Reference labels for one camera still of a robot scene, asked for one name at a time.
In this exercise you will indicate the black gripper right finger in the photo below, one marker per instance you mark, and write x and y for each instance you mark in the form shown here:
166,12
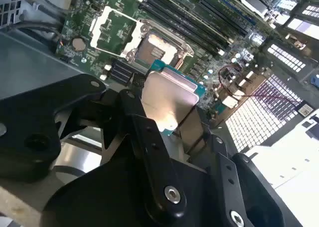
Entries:
229,182

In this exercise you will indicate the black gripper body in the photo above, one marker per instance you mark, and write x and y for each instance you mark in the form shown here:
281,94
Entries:
99,199

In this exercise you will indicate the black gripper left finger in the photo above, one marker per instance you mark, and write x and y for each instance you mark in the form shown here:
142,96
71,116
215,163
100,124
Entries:
30,117

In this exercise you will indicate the silver CPU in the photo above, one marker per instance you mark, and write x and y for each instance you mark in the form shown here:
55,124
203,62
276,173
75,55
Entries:
169,97

